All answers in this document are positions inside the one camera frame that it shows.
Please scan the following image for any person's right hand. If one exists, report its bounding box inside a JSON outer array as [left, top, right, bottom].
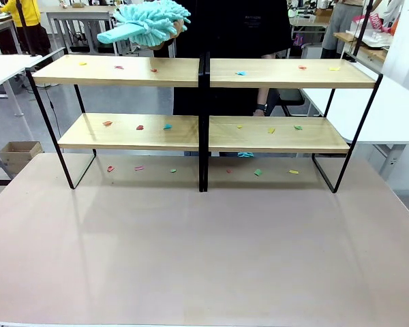
[[151, 18, 186, 52]]

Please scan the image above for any teal chenille duster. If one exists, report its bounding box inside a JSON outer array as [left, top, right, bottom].
[[97, 0, 192, 47]]

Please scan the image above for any black chair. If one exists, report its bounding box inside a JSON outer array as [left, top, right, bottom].
[[275, 88, 306, 117]]

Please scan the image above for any person's black shirt torso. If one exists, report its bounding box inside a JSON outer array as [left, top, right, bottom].
[[153, 0, 294, 117]]

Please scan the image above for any grey metal table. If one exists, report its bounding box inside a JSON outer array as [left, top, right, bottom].
[[46, 5, 124, 56]]

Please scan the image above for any person in grey shorts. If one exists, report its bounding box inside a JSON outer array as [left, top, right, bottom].
[[321, 0, 354, 59]]

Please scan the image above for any wooden workbench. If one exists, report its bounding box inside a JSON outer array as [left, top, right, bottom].
[[333, 31, 388, 64]]

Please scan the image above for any black stand pole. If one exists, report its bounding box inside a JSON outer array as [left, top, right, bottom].
[[15, 0, 44, 59], [346, 0, 374, 65]]

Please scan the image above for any white table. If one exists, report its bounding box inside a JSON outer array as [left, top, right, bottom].
[[301, 75, 409, 171], [0, 54, 44, 119]]

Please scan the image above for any pink printed bag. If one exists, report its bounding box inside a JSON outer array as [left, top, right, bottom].
[[367, 12, 385, 32]]

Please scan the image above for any person in yellow shirt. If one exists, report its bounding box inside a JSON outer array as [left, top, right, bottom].
[[0, 0, 52, 57]]

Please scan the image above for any cardboard box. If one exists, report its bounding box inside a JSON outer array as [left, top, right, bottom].
[[0, 140, 44, 174]]

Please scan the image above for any two-tier wooden shelf black frame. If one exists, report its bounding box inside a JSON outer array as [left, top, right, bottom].
[[25, 47, 207, 193], [202, 50, 384, 194]]

